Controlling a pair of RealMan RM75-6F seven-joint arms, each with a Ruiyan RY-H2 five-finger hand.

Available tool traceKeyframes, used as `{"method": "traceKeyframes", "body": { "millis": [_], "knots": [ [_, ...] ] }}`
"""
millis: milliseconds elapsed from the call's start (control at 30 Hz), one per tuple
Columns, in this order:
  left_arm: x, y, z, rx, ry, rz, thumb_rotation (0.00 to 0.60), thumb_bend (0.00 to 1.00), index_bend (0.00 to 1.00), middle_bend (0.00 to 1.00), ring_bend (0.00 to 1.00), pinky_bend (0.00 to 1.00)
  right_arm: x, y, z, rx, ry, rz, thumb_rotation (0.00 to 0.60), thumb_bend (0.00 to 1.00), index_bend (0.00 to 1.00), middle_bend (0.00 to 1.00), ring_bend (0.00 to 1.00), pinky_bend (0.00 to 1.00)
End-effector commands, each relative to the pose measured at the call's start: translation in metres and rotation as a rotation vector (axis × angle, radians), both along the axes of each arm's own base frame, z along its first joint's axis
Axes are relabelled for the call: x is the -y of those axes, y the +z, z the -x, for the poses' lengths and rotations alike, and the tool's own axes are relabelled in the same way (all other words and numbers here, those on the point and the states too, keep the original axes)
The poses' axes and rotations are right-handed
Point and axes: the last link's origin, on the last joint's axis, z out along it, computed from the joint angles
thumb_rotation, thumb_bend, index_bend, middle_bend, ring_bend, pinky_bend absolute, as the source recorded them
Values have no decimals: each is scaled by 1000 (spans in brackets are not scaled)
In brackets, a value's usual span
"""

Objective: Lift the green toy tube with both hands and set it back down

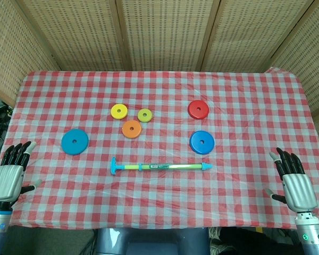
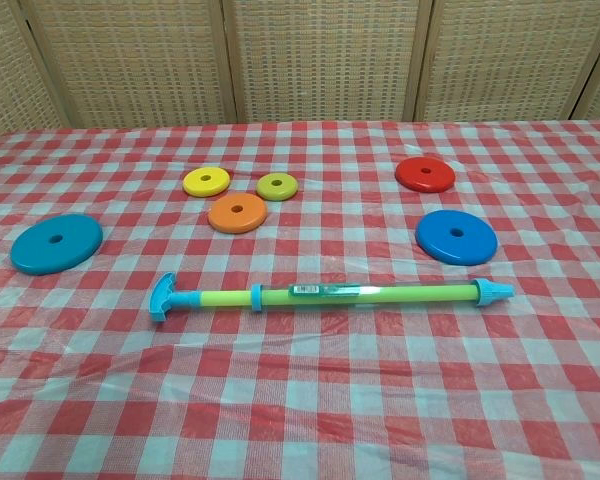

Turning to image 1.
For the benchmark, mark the dark camouflage fabric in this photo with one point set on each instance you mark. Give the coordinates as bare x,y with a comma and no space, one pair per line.
242,239

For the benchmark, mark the green and blue toy stick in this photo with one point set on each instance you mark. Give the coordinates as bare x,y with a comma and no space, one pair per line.
172,166

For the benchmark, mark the blue-grey robot torso base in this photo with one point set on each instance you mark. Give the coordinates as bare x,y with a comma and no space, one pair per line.
149,241

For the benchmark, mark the woven bamboo screen panel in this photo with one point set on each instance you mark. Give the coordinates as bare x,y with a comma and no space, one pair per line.
13,53
313,61
164,34
77,34
250,34

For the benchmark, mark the red white checkered tablecloth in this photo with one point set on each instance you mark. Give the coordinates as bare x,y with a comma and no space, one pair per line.
159,196

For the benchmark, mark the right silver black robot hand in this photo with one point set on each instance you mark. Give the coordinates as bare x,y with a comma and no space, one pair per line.
299,188

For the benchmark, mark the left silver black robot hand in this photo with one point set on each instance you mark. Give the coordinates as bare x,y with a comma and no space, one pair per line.
6,180

